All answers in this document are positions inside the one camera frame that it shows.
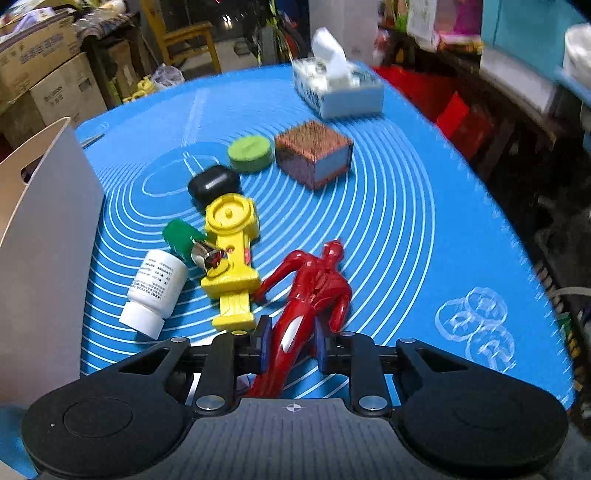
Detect red superhero figure toy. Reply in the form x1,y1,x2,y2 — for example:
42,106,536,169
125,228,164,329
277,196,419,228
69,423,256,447
247,240,353,398

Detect white medicine bottle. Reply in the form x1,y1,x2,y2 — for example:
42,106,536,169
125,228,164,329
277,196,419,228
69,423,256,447
119,249,188,340

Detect green handled metal stamp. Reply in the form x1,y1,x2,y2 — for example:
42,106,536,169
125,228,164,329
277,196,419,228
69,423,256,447
162,219,226,271

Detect beige plastic storage bin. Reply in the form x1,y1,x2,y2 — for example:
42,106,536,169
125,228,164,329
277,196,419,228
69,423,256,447
1,118,103,407

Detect yellow plastic toy launcher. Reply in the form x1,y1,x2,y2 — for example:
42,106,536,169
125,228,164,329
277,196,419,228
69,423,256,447
200,193,260,331

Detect blue silicone baking mat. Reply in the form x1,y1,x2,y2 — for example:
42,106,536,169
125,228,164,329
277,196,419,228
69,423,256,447
21,67,574,479

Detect black earbuds case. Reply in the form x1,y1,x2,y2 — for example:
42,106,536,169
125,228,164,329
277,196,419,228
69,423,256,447
187,165,242,209

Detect patterned square gift box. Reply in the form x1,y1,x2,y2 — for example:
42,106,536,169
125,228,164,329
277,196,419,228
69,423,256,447
274,120,353,191

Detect green round tin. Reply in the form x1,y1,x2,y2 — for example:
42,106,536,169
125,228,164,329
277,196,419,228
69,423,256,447
228,135,274,173

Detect tissue box with tissue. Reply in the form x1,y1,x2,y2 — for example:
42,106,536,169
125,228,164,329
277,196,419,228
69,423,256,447
291,27,385,120

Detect yellow oil jug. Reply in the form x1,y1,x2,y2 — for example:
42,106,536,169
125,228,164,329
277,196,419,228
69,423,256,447
122,77,157,104

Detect wooden chair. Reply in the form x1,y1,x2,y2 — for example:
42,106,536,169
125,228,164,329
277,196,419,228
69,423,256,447
140,0,222,74

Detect stacked cardboard boxes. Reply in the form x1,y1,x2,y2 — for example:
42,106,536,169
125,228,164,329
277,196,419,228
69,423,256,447
1,8,106,149

